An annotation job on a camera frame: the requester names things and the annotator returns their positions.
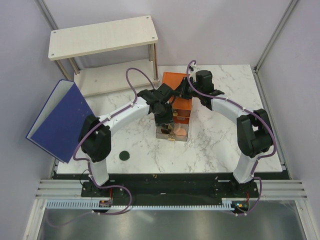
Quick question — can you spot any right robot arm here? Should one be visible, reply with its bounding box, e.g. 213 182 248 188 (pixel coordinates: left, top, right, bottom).
175 70 276 184

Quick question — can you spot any light blue cable duct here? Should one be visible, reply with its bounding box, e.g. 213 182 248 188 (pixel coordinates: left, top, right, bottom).
46 199 248 211

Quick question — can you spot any pink round puff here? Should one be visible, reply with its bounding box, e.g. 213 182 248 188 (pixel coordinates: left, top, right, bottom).
173 122 182 134
176 127 188 136

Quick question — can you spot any white wooden two-tier shelf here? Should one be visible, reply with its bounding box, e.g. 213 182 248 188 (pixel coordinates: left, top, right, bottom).
47 15 161 98

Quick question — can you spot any orange drawer organizer box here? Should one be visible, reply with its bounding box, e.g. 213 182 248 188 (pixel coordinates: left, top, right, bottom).
162 71 192 110

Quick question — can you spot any blue ring binder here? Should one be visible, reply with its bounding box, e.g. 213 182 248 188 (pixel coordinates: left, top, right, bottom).
26 79 93 163

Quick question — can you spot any clear acrylic drawer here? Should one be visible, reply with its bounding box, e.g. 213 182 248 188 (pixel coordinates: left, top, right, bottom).
173 116 190 125
155 122 189 142
172 108 192 118

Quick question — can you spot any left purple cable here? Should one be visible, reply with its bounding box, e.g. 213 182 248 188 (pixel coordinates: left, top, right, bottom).
72 67 157 188

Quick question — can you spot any clear acrylic bottom drawer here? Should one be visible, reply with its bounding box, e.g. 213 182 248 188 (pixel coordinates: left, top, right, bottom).
155 122 189 142

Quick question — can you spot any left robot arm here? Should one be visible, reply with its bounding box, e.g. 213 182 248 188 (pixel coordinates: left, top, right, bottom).
73 83 175 186

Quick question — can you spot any clear acrylic top drawer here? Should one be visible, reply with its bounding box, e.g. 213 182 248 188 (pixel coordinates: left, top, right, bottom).
172 108 192 118

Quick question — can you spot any purple cable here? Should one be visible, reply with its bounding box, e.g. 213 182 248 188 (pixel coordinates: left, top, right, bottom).
72 67 157 188
186 59 277 180

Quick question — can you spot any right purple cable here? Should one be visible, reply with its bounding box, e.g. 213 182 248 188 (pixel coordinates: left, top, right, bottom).
186 59 277 180

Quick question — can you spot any dark green round puff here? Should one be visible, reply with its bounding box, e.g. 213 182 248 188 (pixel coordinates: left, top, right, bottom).
119 150 130 161

